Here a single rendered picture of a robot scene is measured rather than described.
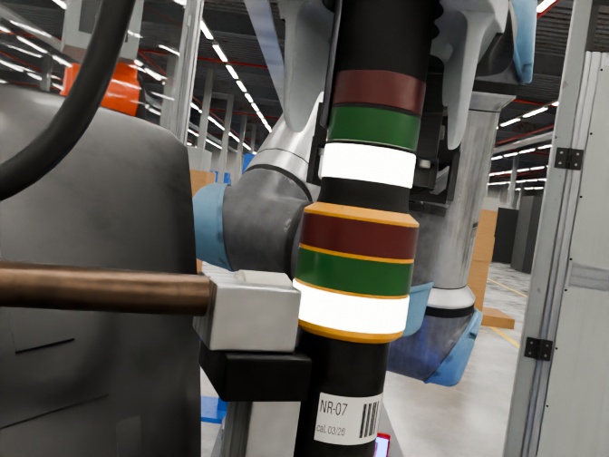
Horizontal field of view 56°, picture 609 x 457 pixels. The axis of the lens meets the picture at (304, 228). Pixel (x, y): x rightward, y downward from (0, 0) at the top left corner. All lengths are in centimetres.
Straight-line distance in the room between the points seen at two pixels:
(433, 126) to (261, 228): 24
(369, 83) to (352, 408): 11
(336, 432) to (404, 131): 11
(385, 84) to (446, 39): 5
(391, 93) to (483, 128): 55
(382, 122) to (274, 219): 29
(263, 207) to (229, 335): 31
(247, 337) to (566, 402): 197
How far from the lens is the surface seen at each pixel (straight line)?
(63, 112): 19
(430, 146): 27
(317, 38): 24
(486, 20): 21
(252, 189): 51
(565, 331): 207
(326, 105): 22
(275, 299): 19
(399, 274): 20
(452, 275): 79
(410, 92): 21
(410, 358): 81
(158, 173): 32
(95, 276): 19
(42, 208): 28
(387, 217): 20
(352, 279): 20
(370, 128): 20
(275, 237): 47
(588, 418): 216
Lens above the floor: 141
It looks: 3 degrees down
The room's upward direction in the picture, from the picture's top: 8 degrees clockwise
